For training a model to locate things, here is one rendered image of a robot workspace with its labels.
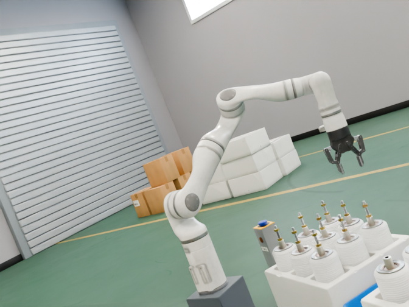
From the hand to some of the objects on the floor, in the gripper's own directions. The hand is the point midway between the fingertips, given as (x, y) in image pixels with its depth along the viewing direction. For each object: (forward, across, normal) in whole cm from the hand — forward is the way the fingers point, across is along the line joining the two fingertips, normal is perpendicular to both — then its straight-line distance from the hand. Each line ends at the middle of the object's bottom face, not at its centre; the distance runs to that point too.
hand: (350, 166), depth 159 cm
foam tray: (+47, -16, +6) cm, 50 cm away
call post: (+47, -35, +29) cm, 65 cm away
